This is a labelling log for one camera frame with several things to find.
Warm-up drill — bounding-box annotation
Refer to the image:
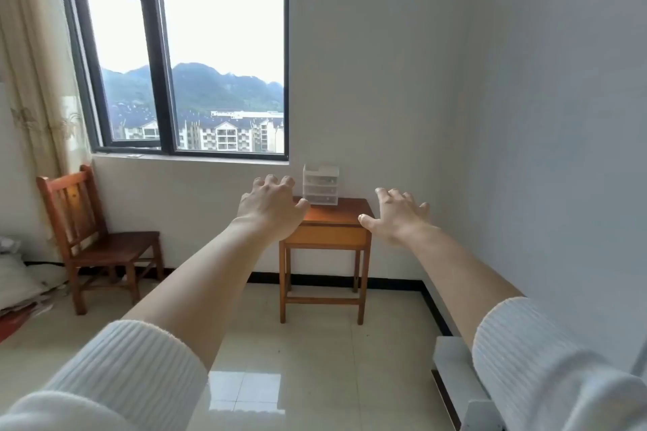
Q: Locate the person's left hand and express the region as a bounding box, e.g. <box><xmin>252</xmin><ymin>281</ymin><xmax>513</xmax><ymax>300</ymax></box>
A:
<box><xmin>230</xmin><ymin>174</ymin><xmax>311</xmax><ymax>246</ymax></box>

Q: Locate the person's right hand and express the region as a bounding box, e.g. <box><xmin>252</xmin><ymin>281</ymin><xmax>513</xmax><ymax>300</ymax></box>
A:
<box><xmin>357</xmin><ymin>187</ymin><xmax>441</xmax><ymax>248</ymax></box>

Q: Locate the white plastic drawer organizer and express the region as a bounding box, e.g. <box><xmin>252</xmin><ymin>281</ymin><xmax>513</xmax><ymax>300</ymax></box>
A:
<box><xmin>302</xmin><ymin>164</ymin><xmax>340</xmax><ymax>207</ymax></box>

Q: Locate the person's right forearm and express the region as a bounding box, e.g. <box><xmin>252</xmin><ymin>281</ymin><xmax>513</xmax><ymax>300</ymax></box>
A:
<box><xmin>402</xmin><ymin>226</ymin><xmax>647</xmax><ymax>431</ymax></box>

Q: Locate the person's left forearm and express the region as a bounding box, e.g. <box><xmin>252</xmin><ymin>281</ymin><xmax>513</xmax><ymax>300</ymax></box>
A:
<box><xmin>0</xmin><ymin>221</ymin><xmax>286</xmax><ymax>431</ymax></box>

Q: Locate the small brown wooden table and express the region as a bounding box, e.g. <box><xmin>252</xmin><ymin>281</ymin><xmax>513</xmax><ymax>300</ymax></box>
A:
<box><xmin>278</xmin><ymin>197</ymin><xmax>376</xmax><ymax>327</ymax></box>

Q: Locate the white window sill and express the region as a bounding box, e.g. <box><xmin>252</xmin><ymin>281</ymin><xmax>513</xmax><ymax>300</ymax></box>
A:
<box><xmin>92</xmin><ymin>152</ymin><xmax>290</xmax><ymax>164</ymax></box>

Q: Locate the brown wooden chair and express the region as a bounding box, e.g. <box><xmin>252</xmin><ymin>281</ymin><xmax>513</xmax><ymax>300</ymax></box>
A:
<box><xmin>35</xmin><ymin>164</ymin><xmax>165</xmax><ymax>317</ymax></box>

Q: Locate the white furniture piece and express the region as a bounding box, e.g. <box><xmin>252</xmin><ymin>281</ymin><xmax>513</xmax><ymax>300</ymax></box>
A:
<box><xmin>431</xmin><ymin>336</ymin><xmax>506</xmax><ymax>431</ymax></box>

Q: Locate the black framed window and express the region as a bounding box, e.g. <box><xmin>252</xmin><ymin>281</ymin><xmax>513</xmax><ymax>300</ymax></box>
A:
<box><xmin>54</xmin><ymin>0</ymin><xmax>290</xmax><ymax>162</ymax></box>

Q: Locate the white sack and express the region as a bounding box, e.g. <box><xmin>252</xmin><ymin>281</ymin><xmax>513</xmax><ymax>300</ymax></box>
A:
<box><xmin>0</xmin><ymin>236</ymin><xmax>57</xmax><ymax>314</ymax></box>

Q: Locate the cream patterned curtain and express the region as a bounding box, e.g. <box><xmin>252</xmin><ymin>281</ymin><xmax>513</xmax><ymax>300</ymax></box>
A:
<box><xmin>0</xmin><ymin>0</ymin><xmax>96</xmax><ymax>183</ymax></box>

